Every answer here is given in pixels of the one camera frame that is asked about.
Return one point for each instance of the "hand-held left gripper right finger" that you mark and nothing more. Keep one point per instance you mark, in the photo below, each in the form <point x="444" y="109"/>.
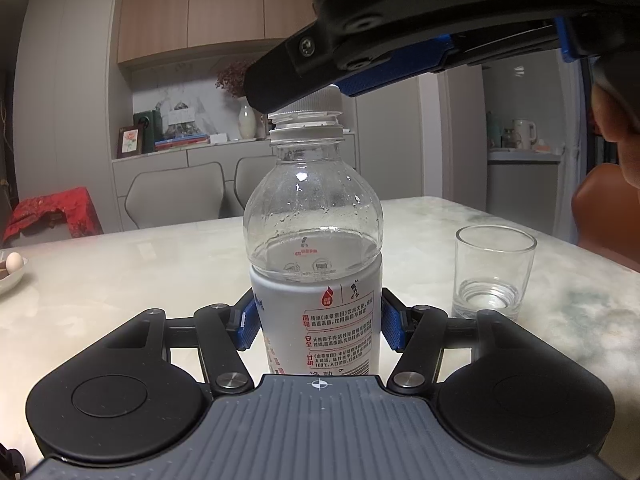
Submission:
<point x="393" y="329"/>

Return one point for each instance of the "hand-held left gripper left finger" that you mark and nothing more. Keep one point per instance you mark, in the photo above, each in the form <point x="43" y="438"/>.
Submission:
<point x="246" y="329"/>

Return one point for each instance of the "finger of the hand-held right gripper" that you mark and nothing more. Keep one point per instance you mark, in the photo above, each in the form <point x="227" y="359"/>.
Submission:
<point x="300" y="72"/>
<point x="395" y="67"/>

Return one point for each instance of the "white bottle cap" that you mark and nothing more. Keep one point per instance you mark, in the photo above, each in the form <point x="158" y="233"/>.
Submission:
<point x="322" y="101"/>

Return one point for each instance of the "clear plastic bottle white label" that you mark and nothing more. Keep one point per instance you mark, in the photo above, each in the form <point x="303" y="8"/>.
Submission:
<point x="314" y="240"/>

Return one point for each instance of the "clear drinking glass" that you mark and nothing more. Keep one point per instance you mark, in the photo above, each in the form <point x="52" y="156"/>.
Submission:
<point x="492" y="272"/>

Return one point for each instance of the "green bottle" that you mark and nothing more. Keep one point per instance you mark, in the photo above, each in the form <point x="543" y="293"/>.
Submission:
<point x="493" y="132"/>

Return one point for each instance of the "white vase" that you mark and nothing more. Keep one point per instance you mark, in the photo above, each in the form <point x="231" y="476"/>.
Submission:
<point x="247" y="122"/>

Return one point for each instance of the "small white card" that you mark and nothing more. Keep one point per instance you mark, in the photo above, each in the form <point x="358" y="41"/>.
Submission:
<point x="218" y="138"/>

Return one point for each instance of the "grey dining chair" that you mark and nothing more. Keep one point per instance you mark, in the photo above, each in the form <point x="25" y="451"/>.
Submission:
<point x="172" y="195"/>
<point x="255" y="180"/>

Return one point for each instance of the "grey sideboard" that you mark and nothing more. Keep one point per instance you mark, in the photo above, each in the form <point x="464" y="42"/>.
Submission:
<point x="200" y="157"/>

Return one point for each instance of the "stack of books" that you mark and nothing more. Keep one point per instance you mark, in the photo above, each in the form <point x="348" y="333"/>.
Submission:
<point x="182" y="141"/>

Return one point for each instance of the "white kettle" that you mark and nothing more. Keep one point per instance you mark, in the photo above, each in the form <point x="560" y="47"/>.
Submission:
<point x="523" y="134"/>

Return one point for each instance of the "green box clock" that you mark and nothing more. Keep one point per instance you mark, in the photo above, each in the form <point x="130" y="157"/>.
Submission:
<point x="147" y="132"/>

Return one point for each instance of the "white low cabinet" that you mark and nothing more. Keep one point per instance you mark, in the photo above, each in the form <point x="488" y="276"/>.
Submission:
<point x="522" y="190"/>

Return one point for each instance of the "framed flower picture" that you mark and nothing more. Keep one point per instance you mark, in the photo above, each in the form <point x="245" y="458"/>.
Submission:
<point x="129" y="143"/>

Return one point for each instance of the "person's face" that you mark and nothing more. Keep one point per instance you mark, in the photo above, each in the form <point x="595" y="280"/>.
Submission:
<point x="617" y="120"/>

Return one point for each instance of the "red patterned cloth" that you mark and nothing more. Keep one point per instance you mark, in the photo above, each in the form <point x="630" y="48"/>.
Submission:
<point x="55" y="210"/>

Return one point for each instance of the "egg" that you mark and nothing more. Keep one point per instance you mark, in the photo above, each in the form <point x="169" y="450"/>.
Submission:
<point x="14" y="261"/>

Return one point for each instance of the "orange chair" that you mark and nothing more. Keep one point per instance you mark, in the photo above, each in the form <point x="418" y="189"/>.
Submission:
<point x="607" y="210"/>

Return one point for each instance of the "wooden wall cabinet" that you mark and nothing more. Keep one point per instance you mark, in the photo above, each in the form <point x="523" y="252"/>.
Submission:
<point x="200" y="5"/>

